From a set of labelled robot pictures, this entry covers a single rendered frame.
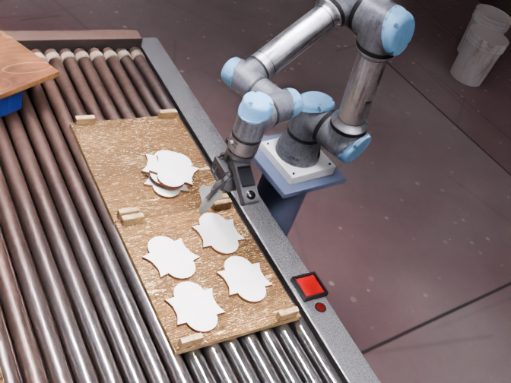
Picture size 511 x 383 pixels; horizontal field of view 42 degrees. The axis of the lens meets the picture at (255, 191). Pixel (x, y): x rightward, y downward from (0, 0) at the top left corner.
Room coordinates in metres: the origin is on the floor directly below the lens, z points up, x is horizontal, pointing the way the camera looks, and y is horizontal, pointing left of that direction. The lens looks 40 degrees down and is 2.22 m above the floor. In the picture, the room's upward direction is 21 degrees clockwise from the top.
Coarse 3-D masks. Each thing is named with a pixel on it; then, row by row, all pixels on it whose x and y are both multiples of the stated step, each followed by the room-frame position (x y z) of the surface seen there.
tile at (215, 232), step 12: (204, 216) 1.33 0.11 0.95; (216, 216) 1.34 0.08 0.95; (192, 228) 1.27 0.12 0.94; (204, 228) 1.28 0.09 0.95; (216, 228) 1.30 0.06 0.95; (228, 228) 1.31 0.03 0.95; (204, 240) 1.24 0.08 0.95; (216, 240) 1.25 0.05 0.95; (228, 240) 1.27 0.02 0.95; (240, 240) 1.29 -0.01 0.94; (216, 252) 1.22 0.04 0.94; (228, 252) 1.23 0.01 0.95
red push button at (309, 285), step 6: (312, 276) 1.27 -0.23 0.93; (300, 282) 1.24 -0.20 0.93; (306, 282) 1.25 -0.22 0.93; (312, 282) 1.25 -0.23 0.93; (318, 282) 1.26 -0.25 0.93; (306, 288) 1.23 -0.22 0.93; (312, 288) 1.23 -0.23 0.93; (318, 288) 1.24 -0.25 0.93; (306, 294) 1.20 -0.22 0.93; (312, 294) 1.21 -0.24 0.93
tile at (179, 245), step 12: (156, 240) 1.18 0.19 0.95; (168, 240) 1.19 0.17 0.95; (180, 240) 1.21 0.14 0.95; (156, 252) 1.14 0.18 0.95; (168, 252) 1.15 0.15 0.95; (180, 252) 1.17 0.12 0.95; (156, 264) 1.10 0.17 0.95; (168, 264) 1.11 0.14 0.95; (180, 264) 1.13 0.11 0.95; (192, 264) 1.14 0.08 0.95; (180, 276) 1.09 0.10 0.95
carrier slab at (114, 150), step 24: (120, 120) 1.60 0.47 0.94; (144, 120) 1.64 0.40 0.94; (168, 120) 1.69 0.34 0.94; (96, 144) 1.45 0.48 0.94; (120, 144) 1.49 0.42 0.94; (144, 144) 1.53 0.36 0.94; (168, 144) 1.57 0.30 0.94; (192, 144) 1.62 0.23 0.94; (96, 168) 1.36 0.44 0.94; (120, 168) 1.40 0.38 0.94; (120, 192) 1.31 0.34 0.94; (144, 192) 1.34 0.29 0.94; (192, 192) 1.41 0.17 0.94; (144, 216) 1.25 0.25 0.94
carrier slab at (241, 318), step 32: (160, 224) 1.25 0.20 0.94; (192, 224) 1.29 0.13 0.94; (224, 256) 1.22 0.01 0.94; (256, 256) 1.26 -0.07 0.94; (160, 288) 1.04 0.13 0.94; (224, 288) 1.12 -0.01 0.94; (160, 320) 0.96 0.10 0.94; (224, 320) 1.02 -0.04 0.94; (256, 320) 1.06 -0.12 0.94; (288, 320) 1.10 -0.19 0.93
